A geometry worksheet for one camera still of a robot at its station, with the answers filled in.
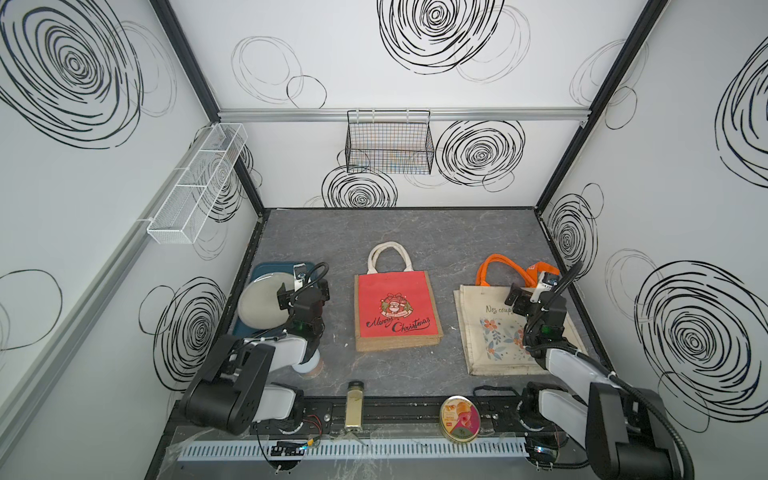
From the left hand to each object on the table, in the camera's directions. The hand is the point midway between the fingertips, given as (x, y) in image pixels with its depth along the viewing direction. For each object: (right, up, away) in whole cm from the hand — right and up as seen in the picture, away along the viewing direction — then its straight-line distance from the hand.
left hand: (299, 280), depth 88 cm
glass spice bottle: (+18, -28, -16) cm, 37 cm away
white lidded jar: (+7, -21, -12) cm, 25 cm away
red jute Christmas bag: (+29, -9, +1) cm, 30 cm away
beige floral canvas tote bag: (+58, -16, -1) cm, 60 cm away
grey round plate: (-15, -9, +8) cm, 20 cm away
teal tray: (-17, -15, +1) cm, 23 cm away
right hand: (+69, -3, -1) cm, 69 cm away
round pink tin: (+44, -30, -17) cm, 56 cm away
